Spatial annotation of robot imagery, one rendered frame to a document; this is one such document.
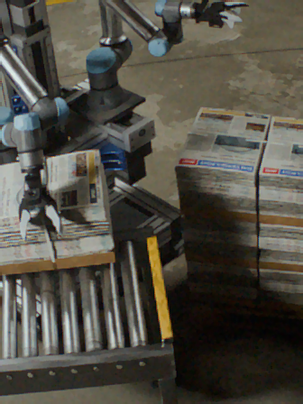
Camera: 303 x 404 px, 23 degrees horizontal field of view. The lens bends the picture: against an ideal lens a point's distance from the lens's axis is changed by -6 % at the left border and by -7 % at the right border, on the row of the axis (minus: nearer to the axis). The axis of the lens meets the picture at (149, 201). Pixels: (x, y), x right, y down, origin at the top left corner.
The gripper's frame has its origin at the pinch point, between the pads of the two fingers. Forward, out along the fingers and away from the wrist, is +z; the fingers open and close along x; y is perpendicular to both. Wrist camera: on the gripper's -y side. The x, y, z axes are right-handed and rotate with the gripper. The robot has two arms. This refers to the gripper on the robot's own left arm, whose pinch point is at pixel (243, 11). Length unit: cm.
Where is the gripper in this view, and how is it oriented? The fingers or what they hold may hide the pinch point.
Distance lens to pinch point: 276.8
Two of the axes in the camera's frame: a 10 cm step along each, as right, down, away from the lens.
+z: 9.3, 1.5, -3.3
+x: -3.3, 7.2, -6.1
